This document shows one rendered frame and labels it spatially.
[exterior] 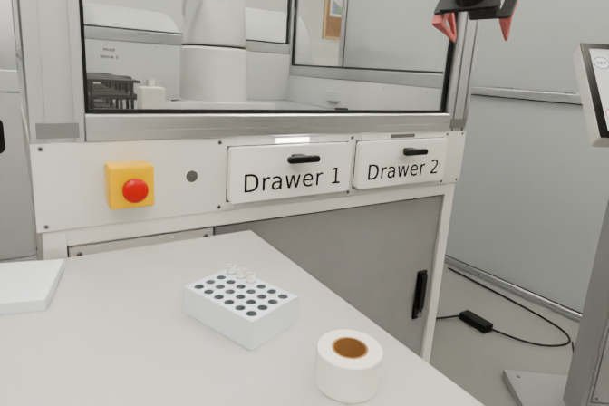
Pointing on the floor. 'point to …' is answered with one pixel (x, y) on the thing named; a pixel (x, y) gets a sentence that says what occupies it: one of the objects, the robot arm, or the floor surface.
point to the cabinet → (320, 248)
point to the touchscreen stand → (592, 373)
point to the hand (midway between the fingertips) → (479, 35)
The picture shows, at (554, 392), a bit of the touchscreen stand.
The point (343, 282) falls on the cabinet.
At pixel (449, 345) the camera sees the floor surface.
